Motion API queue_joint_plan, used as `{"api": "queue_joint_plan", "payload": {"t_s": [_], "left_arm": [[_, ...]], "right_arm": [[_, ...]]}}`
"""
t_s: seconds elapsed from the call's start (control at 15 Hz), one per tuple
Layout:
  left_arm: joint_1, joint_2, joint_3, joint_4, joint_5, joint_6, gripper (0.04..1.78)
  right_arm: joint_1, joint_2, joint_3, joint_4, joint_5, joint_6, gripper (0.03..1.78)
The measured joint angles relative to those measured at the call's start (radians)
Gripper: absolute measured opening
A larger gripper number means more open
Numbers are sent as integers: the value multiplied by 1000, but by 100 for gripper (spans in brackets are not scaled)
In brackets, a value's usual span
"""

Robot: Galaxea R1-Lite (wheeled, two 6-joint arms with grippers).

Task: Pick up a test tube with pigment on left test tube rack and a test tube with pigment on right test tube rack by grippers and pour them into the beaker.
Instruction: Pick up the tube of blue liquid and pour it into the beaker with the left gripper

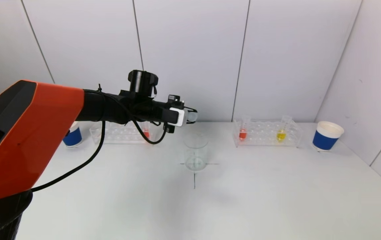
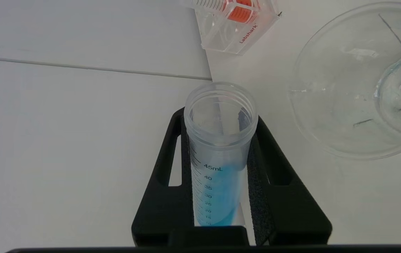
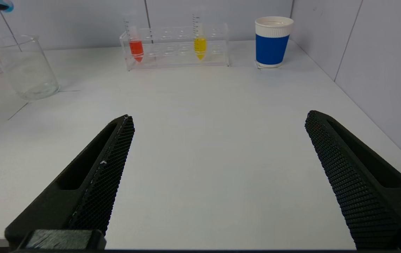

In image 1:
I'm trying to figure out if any test tube with blue pigment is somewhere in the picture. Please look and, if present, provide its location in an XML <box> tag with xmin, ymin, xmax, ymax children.
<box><xmin>184</xmin><ymin>110</ymin><xmax>199</xmax><ymax>124</ymax></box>

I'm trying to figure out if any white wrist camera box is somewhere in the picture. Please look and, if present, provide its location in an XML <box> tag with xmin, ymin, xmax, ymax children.
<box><xmin>168</xmin><ymin>107</ymin><xmax>186</xmax><ymax>128</ymax></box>

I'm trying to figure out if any clear acrylic test tube rack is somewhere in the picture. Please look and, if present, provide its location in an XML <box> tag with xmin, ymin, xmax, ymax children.
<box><xmin>89</xmin><ymin>119</ymin><xmax>156</xmax><ymax>145</ymax></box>
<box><xmin>232</xmin><ymin>119</ymin><xmax>303</xmax><ymax>148</ymax></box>

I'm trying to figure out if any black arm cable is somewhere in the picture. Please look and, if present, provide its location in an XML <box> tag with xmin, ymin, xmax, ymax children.
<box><xmin>30</xmin><ymin>85</ymin><xmax>168</xmax><ymax>193</ymax></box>

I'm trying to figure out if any test tube with yellow pigment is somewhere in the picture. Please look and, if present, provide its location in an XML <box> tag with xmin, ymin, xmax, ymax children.
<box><xmin>276</xmin><ymin>115</ymin><xmax>293</xmax><ymax>143</ymax></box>

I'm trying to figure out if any test tube with red pigment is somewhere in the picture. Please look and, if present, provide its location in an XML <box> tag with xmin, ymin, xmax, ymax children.
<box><xmin>239</xmin><ymin>115</ymin><xmax>252</xmax><ymax>141</ymax></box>
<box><xmin>140</xmin><ymin>121</ymin><xmax>151</xmax><ymax>140</ymax></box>

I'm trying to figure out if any clear glass beaker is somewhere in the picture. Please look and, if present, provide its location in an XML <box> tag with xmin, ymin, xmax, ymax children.
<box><xmin>183</xmin><ymin>132</ymin><xmax>210</xmax><ymax>172</ymax></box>

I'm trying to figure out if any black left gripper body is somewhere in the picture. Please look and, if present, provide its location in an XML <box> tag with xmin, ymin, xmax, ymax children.
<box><xmin>152</xmin><ymin>95</ymin><xmax>184</xmax><ymax>133</ymax></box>

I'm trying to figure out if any blue and white paper cup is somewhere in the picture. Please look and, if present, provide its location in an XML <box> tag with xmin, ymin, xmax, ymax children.
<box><xmin>62</xmin><ymin>121</ymin><xmax>83</xmax><ymax>148</ymax></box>
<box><xmin>312</xmin><ymin>121</ymin><xmax>345</xmax><ymax>152</ymax></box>

